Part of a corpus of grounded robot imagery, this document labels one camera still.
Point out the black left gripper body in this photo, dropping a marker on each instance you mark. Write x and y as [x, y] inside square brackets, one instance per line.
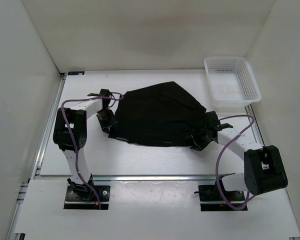
[106, 119]

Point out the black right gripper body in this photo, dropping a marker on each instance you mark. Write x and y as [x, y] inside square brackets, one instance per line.
[200, 138]

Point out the black shorts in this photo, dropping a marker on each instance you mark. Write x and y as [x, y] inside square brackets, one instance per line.
[161, 115]

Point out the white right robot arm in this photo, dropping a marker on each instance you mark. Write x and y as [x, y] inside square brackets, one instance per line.
[263, 167]

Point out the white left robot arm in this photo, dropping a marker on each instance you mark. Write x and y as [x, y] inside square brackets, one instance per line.
[70, 135]

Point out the white plastic basket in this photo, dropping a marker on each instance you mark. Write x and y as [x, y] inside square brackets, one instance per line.
[231, 82]

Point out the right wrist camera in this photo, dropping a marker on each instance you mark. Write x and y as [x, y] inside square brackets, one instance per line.
[223, 126]

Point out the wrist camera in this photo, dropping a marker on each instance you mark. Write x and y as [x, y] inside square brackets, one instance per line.
[223, 126]
[102, 93]

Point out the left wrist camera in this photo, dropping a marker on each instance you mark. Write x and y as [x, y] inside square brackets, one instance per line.
[102, 93]

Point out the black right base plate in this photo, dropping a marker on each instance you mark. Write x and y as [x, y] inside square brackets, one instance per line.
[211, 200]

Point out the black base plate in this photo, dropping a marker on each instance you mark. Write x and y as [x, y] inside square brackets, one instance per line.
[81, 197]
[211, 200]

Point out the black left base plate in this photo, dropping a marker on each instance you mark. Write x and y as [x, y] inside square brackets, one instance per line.
[81, 197]

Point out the aluminium front rail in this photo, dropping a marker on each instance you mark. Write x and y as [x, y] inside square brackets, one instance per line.
[125, 178]

